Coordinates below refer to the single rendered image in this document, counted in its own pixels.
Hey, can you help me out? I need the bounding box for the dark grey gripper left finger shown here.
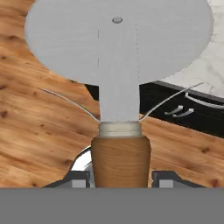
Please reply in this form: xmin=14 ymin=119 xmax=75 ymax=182
xmin=43 ymin=170 xmax=92 ymax=189

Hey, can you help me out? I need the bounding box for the black cabinet front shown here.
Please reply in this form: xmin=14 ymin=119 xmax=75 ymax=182
xmin=84 ymin=80 xmax=224 ymax=139

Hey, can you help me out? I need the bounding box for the short silver cabinet handle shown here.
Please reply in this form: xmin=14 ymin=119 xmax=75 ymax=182
xmin=164 ymin=105 xmax=185 ymax=116
xmin=171 ymin=108 xmax=194 ymax=118

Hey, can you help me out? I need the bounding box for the pizza cutter with wooden handle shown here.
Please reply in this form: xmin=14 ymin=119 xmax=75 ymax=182
xmin=24 ymin=0 xmax=215 ymax=189

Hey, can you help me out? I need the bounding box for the long silver cabinet handle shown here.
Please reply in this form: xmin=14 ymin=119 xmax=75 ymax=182
xmin=185 ymin=92 xmax=224 ymax=110

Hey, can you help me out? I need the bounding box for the shiny silver round object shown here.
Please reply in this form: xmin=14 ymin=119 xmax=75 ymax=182
xmin=68 ymin=144 xmax=96 ymax=189

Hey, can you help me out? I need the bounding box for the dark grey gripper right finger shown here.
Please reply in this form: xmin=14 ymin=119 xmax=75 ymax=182
xmin=150 ymin=170 xmax=206 ymax=189

